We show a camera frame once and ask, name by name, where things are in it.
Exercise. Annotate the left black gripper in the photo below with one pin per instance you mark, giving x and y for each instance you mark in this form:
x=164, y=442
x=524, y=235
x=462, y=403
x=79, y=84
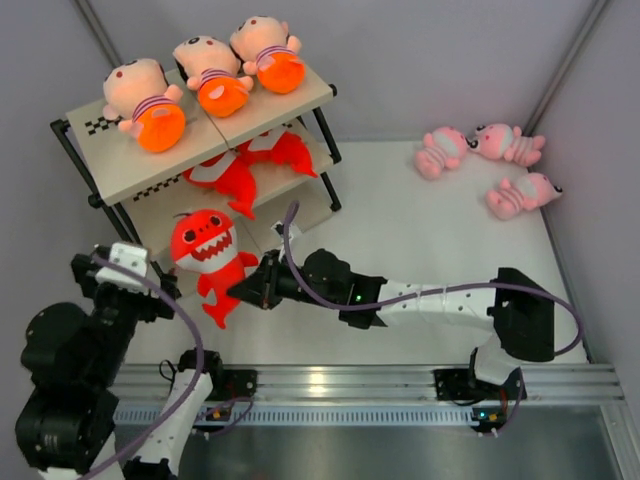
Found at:
x=149, y=308

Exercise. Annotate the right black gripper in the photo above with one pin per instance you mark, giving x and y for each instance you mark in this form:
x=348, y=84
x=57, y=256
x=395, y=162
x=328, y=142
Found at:
x=263, y=288

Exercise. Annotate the red plush fish white face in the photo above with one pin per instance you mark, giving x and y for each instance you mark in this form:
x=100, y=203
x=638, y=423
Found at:
x=205, y=242

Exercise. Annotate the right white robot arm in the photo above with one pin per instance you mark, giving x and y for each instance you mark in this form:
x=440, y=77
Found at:
x=515, y=312

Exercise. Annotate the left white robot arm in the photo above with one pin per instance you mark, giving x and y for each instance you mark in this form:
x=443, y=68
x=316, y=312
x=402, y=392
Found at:
x=66, y=429

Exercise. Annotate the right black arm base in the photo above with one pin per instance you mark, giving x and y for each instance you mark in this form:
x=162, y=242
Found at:
x=461, y=387

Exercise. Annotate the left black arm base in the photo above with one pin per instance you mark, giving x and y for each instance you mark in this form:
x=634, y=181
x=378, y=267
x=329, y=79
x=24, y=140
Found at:
x=238, y=383

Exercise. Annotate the beige three-tier shelf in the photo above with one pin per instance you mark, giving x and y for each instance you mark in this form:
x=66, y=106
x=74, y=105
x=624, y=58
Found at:
x=142, y=193

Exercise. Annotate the pink plush left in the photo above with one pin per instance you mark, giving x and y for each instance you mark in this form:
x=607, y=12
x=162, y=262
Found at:
x=443, y=149

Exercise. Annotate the pink plush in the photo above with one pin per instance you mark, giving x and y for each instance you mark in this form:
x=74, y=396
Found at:
x=500, y=141
x=443, y=149
x=523, y=194

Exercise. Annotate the left doll orange pants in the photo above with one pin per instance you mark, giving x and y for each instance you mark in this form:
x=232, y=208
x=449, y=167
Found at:
x=145, y=105

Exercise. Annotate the doll orange pants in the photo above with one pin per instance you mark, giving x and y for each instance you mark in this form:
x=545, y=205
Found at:
x=145, y=105
x=269, y=52
x=210, y=69

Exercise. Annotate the pink plush top right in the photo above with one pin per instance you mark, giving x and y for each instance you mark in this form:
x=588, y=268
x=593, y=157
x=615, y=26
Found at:
x=500, y=141

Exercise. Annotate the pink plush lower right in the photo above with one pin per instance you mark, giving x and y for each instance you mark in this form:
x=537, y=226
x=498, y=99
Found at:
x=523, y=194

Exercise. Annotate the middle doll orange pants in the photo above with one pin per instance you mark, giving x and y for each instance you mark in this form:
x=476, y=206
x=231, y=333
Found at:
x=210, y=69

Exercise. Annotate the right doll orange pants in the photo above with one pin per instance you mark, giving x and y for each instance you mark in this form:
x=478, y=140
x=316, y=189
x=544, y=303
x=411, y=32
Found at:
x=269, y=52

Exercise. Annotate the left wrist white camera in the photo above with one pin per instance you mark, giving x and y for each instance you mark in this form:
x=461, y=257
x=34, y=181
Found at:
x=133, y=258

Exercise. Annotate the aluminium mounting rail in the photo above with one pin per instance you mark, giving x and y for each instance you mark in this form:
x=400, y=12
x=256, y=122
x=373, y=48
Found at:
x=546, y=384

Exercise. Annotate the white slotted cable duct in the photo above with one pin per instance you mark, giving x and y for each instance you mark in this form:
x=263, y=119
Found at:
x=366, y=415

